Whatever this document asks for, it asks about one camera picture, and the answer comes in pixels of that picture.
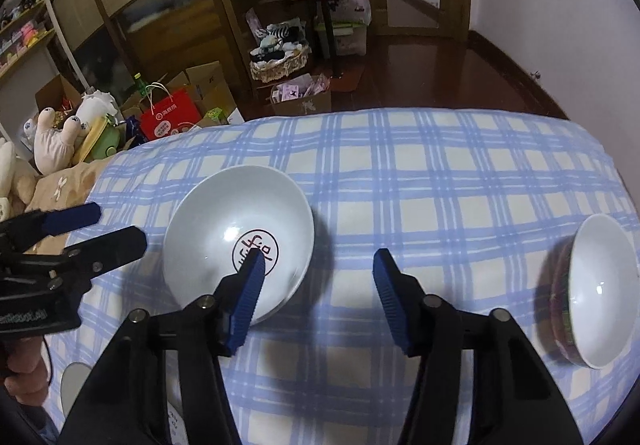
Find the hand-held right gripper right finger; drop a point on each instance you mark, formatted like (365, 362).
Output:
(395, 305)

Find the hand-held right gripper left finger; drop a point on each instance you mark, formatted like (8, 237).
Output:
(245, 305)

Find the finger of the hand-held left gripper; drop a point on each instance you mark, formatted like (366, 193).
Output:
(72, 219)
(115, 250)

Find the bowl with round seal print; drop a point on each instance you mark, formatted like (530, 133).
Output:
(210, 225)

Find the white cherry plate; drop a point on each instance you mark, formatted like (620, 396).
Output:
(74, 387)

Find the plain white red-patterned bowl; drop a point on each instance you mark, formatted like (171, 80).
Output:
(600, 285)

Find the person's left hand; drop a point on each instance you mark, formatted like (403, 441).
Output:
(27, 375)

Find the green yellow container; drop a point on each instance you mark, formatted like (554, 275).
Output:
(102, 140)

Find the white plush toy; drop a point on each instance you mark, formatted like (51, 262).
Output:
(97, 107)

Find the open cardboard box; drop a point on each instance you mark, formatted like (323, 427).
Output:
(57, 92)
(212, 90)

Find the blue plaid blanket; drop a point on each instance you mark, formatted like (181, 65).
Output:
(400, 175)

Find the red paper shopping bag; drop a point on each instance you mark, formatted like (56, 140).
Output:
(167, 117)

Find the green glass bottle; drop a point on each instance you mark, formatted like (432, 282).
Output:
(140, 84)

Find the white pole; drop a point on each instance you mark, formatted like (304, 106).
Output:
(65, 40)

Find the cardboard box of pink cards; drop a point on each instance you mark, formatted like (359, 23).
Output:
(300, 97)

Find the wooden wardrobe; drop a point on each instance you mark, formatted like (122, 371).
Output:
(150, 0)

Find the lace basket of socks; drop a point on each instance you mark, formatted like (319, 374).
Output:
(280, 60)

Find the clear plastic storage box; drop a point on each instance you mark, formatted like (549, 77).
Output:
(347, 42)

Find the small dark side table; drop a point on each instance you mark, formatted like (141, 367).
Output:
(325, 35)

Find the pale plastic bag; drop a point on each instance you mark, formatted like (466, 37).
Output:
(359, 5)

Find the wall shelf with toys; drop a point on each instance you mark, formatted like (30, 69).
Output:
(22, 35)

